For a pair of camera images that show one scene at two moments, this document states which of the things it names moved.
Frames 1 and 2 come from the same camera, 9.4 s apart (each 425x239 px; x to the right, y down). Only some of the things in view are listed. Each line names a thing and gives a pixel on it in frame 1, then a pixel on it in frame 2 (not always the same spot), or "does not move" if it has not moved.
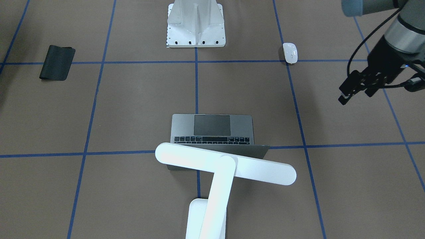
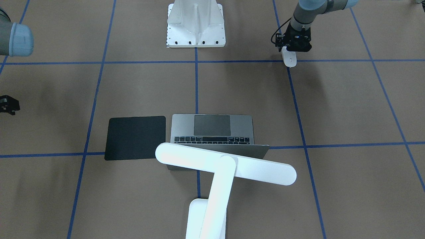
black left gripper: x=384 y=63 to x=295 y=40
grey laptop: x=232 y=134 does not move
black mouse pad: x=57 y=63 to x=134 y=137
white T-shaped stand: x=206 y=218 does not move
